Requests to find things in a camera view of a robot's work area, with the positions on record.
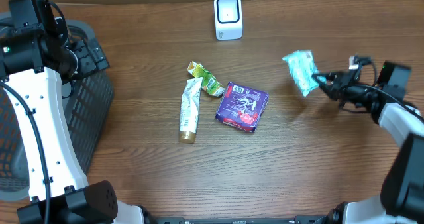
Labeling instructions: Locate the teal snack packet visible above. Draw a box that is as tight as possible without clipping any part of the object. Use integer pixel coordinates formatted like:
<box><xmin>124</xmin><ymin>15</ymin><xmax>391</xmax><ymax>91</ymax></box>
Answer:
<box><xmin>282</xmin><ymin>50</ymin><xmax>319</xmax><ymax>97</ymax></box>

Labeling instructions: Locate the purple Carefree pad pack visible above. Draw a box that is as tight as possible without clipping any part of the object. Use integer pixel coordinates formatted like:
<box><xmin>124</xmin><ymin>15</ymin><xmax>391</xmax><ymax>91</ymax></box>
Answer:
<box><xmin>215</xmin><ymin>82</ymin><xmax>269</xmax><ymax>133</ymax></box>

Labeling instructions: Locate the white and gold tube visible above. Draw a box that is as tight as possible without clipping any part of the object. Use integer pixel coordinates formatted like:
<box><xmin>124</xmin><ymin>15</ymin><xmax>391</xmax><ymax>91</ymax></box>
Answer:
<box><xmin>179</xmin><ymin>78</ymin><xmax>203</xmax><ymax>144</ymax></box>

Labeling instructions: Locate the green and yellow juice carton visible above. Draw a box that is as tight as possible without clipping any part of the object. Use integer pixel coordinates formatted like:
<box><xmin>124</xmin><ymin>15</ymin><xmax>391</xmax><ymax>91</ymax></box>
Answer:
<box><xmin>187</xmin><ymin>61</ymin><xmax>225</xmax><ymax>97</ymax></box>

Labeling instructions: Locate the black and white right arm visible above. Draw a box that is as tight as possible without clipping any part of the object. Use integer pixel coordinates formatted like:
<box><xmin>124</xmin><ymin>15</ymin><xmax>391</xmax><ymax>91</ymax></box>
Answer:
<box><xmin>312</xmin><ymin>59</ymin><xmax>423</xmax><ymax>223</ymax></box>

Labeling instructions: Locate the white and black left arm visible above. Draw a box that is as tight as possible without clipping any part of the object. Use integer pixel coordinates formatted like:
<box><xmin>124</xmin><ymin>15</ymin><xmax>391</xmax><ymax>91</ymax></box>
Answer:
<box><xmin>1</xmin><ymin>0</ymin><xmax>148</xmax><ymax>223</ymax></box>

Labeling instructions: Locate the white barcode scanner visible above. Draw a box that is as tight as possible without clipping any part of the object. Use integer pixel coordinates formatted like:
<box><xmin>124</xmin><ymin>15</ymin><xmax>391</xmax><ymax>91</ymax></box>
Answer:
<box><xmin>213</xmin><ymin>0</ymin><xmax>243</xmax><ymax>40</ymax></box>

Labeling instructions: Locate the grey plastic mesh basket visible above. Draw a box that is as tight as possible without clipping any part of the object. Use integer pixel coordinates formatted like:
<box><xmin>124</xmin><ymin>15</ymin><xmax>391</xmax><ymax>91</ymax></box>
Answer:
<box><xmin>0</xmin><ymin>11</ymin><xmax>115</xmax><ymax>202</ymax></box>

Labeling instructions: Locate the black rail at table edge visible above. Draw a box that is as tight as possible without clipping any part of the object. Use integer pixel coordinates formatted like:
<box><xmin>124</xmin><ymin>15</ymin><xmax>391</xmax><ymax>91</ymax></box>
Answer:
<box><xmin>156</xmin><ymin>215</ymin><xmax>327</xmax><ymax>224</ymax></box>

